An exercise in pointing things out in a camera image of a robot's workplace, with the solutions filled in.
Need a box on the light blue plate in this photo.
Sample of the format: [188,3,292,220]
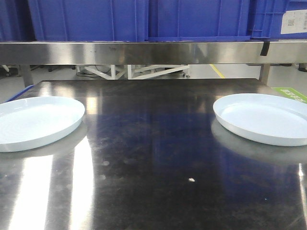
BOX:
[213,93,307,147]
[0,96,85,152]

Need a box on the white paper label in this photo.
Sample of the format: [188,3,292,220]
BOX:
[281,10,307,35]

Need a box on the left steel shelf leg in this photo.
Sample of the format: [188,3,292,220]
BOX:
[19,65,34,87]

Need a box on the blue plastic bin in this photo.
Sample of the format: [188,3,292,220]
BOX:
[148,0,250,42]
[0,0,148,42]
[248,0,307,40]

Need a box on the green floor sign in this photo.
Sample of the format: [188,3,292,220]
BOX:
[272,87,307,104]

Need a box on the black tape strip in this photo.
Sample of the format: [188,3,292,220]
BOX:
[260,41,270,57]

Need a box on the white metal frame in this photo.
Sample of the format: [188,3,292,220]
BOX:
[75,65,190,80]

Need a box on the centre blue plastic bin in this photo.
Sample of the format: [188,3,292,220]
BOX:
[148,0,250,42]

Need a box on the right steel shelf leg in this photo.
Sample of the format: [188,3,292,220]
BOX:
[259,64,271,85]

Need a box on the left blue plastic bin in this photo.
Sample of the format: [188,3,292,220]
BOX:
[0,0,148,42]

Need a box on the right blue plastic bin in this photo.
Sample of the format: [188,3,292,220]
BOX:
[248,0,307,40]

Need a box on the stainless steel shelf rail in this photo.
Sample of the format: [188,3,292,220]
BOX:
[0,40,307,65]

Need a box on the steel shelf leg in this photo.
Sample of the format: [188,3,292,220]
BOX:
[259,64,271,85]
[19,65,34,87]

